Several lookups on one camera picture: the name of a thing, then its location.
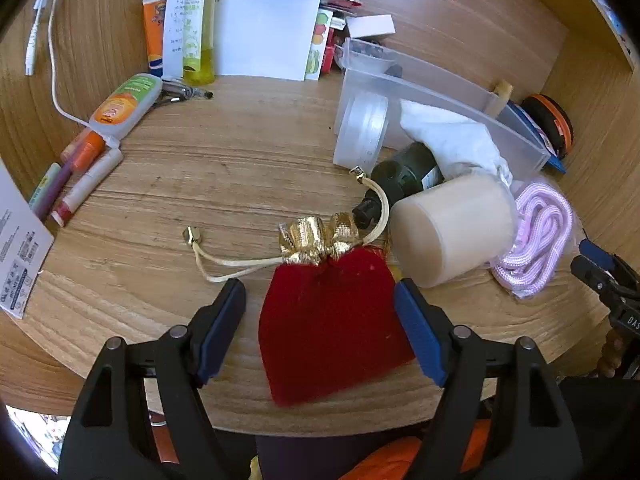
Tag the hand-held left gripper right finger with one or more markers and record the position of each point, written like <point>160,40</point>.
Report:
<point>415,330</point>

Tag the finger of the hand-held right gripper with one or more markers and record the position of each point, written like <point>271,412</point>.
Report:
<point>597,254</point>
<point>592,272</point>

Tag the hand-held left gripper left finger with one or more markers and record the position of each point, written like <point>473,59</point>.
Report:
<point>225,320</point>

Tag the beige cylindrical jar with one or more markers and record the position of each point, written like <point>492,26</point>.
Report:
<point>450,230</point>

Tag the clear plastic bin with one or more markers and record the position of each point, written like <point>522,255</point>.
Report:
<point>380,85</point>

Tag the blue notebook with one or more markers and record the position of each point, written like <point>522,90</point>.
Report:
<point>555,162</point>

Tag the orange clothing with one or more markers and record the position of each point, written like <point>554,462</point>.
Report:
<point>390,460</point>

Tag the orange and black round case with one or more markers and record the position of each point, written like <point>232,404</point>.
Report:
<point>552,122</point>

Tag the dark green spray bottle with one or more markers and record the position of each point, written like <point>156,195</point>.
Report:
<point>405,170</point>

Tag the white stick with red end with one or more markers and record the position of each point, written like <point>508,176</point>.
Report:
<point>90,182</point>

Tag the round clear plastic container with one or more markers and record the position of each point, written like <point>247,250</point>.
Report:
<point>365,120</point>

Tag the orange and purple marker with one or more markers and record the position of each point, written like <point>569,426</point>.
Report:
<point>87,152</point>

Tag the white printed card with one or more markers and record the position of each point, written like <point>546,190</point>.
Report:
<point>17,250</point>

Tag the pale green highlighter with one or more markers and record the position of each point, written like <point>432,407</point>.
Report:
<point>44,185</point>

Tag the black metal clip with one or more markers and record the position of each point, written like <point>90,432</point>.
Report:
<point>167,101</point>

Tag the white tube with orange label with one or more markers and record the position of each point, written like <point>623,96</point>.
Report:
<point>125,105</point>

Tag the yellow liquid spray bottle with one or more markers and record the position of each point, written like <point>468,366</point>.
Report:
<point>199,35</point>

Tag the narrow printed paper slip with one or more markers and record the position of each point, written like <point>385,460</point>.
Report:
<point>175,35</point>

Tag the fruit sticker sheet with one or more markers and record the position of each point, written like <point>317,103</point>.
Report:
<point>317,45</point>

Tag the large white paper sheet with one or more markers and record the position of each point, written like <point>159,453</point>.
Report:
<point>265,30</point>

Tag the small white card box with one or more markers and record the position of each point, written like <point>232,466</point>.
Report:
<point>370,25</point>

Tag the white charger plug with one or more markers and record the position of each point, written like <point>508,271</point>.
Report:
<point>34,35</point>

